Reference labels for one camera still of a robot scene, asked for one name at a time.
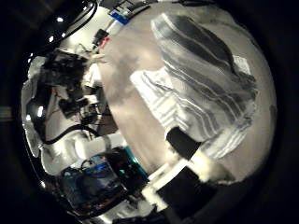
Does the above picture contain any grey white striped cloth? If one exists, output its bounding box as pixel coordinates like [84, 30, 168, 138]
[130, 12, 260, 161]

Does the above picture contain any small red object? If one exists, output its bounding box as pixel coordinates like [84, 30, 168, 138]
[99, 36, 110, 49]

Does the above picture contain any teal control box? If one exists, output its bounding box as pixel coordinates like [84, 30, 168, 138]
[107, 146, 150, 188]

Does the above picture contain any blue box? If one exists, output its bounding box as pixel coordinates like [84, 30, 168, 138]
[109, 11, 131, 26]

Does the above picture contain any blue computer unit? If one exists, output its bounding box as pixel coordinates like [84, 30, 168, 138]
[60, 155, 121, 211]

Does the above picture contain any black cable bundle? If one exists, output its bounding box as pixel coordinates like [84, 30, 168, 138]
[29, 0, 99, 57]

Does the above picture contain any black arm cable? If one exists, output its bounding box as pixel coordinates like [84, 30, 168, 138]
[26, 96, 101, 146]

